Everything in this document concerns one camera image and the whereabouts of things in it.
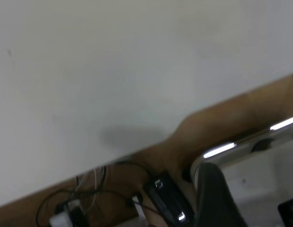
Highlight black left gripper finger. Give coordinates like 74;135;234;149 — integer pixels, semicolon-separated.
193;162;249;227

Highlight black power strip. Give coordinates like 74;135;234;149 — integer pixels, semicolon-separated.
143;172;195;225

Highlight black plug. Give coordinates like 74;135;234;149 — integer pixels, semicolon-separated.
67;201;90;227

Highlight white power strip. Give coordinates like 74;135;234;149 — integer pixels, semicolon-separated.
49;208;73;227

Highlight black cable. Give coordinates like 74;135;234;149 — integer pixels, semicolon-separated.
114;160;153;182
36;190;128;227

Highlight white cable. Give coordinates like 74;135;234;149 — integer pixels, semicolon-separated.
76;166;107;215

